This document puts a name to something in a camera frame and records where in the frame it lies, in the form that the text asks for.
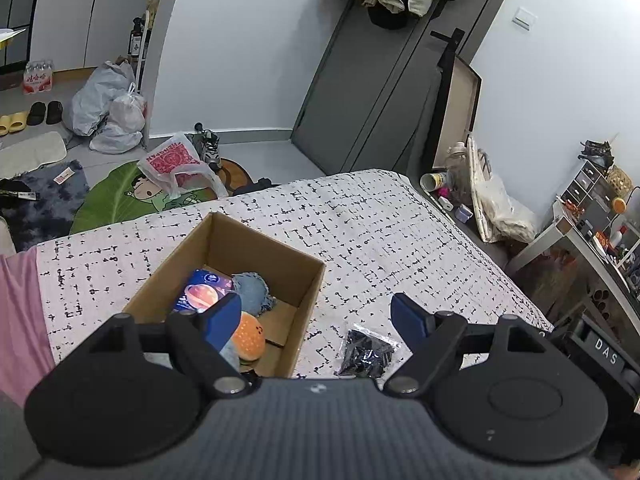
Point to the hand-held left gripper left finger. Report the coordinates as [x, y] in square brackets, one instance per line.
[222, 320]

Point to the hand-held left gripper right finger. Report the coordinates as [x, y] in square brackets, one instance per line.
[410, 320]

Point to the burger plush toy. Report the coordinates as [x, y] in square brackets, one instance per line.
[250, 335]

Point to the blue packet with orange print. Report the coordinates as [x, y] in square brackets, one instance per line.
[200, 290]

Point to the grey-blue plush toy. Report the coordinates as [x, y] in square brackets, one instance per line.
[250, 292]

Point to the black packet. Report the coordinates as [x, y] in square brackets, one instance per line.
[365, 355]

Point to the cardboard box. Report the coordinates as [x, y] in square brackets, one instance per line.
[300, 300]

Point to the white desk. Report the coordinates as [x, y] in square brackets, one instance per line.
[575, 245]

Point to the white black-patterned blanket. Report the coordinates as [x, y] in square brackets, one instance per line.
[350, 220]

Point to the small purple box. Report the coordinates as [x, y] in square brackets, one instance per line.
[464, 211]

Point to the paper cup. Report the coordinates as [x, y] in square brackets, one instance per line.
[432, 181]

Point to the brown round mat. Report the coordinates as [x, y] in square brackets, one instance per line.
[237, 175]

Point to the translucent plastic bag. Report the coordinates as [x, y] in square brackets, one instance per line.
[507, 210]

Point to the orange ball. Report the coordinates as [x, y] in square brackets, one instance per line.
[619, 204]

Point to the patterned flat board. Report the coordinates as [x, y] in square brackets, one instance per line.
[477, 185]

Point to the drawer organiser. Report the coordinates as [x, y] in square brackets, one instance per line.
[587, 190]

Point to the green cartoon rug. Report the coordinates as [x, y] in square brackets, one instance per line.
[115, 195]

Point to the red-printed plastic bag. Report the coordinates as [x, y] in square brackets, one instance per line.
[170, 162]

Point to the clear bottle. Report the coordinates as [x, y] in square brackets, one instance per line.
[456, 160]

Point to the wicker basket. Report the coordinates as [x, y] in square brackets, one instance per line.
[620, 180]

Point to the grey sneakers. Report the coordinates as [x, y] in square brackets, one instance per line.
[210, 145]

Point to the tie-dye dark clothing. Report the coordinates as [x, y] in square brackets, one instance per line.
[50, 205]

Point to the black framed board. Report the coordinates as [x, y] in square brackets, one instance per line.
[457, 110]

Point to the white plastic bag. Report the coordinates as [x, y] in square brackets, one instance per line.
[122, 125]

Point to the grey door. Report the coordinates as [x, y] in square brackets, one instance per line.
[360, 85]

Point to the white floor mat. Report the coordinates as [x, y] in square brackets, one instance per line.
[30, 155]

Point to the grey plastic bag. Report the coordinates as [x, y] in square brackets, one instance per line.
[97, 95]

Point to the yellow slipper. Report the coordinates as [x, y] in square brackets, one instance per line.
[12, 124]

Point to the dark bottle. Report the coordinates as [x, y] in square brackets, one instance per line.
[136, 40]

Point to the pack of water bottles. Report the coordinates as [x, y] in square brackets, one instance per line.
[38, 79]

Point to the white cabinet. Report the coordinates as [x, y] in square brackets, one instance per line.
[90, 25]

